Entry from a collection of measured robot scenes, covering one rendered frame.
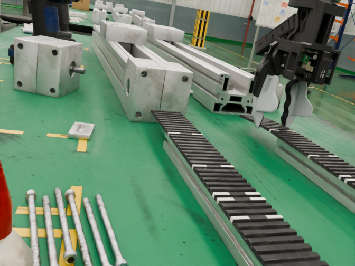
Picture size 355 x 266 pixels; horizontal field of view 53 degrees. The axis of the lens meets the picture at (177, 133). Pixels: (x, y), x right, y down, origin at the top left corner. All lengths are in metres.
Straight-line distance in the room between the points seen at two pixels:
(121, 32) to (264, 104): 0.52
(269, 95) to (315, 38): 0.11
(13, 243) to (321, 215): 0.34
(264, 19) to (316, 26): 6.54
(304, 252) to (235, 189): 0.09
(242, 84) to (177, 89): 0.22
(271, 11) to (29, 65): 6.44
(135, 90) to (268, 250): 0.38
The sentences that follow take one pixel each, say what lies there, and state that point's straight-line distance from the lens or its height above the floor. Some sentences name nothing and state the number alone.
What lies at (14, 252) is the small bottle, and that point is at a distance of 0.19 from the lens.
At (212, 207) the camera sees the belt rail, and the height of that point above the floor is 0.79.
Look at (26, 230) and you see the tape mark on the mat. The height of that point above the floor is 0.78.
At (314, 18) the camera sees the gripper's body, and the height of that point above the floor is 0.99.
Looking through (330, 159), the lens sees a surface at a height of 0.81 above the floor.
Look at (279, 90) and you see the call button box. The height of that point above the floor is 0.83.
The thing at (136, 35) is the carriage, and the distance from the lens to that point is 1.00.
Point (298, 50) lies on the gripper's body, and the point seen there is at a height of 0.94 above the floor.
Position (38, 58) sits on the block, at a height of 0.85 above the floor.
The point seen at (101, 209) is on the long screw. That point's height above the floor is 0.79.
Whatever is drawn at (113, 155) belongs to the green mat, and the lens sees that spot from 0.47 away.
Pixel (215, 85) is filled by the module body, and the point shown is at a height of 0.84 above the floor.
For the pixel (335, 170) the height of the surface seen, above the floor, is 0.81.
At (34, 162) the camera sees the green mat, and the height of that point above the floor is 0.78.
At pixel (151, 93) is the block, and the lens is 0.60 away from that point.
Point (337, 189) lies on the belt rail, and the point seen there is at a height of 0.79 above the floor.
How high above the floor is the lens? 0.97
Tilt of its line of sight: 19 degrees down
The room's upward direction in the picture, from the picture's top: 10 degrees clockwise
